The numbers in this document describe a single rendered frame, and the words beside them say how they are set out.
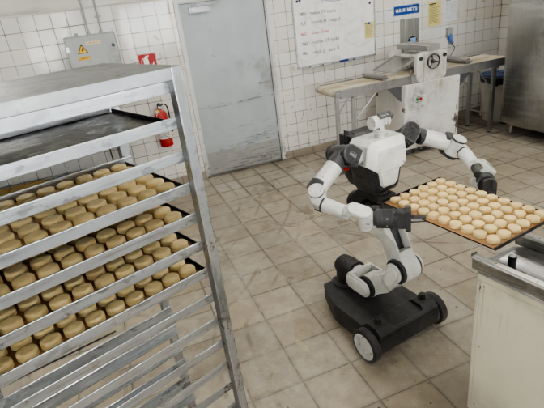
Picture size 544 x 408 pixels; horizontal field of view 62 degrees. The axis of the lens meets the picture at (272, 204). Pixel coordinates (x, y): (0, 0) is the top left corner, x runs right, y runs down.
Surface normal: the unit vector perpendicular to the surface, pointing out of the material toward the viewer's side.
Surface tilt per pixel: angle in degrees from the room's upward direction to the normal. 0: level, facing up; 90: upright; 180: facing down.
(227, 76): 90
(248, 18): 90
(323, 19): 90
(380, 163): 91
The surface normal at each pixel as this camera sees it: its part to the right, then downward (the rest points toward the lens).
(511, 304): -0.84, 0.31
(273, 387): -0.12, -0.91
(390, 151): 0.51, 0.31
